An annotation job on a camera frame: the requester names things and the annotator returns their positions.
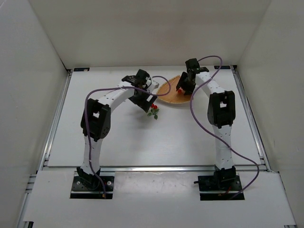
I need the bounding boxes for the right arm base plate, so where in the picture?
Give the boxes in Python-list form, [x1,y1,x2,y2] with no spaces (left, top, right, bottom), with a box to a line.
[193,175,245,201]

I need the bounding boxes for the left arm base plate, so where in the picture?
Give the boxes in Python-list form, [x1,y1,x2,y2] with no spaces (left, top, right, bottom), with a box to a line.
[70,175,114,200]

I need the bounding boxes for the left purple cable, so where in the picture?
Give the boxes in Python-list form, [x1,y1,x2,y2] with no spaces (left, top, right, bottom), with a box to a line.
[85,76,172,199]

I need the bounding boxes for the cherry sprig with leaves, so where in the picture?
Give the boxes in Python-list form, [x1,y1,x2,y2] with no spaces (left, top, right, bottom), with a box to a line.
[147,104,159,120]

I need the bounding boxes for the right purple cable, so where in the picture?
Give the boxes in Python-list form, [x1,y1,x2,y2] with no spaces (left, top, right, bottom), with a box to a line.
[189,55,260,200]

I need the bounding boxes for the purple cable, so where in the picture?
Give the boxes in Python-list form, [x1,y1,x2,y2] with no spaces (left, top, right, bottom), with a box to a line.
[85,76,172,199]
[189,55,260,200]

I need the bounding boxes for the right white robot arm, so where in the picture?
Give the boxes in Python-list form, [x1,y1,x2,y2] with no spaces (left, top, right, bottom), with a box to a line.
[176,66,236,189]

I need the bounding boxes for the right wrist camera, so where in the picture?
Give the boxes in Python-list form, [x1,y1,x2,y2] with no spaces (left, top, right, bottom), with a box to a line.
[185,58,200,72]

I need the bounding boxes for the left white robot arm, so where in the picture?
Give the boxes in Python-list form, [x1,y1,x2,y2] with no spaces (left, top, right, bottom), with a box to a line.
[76,76,159,192]

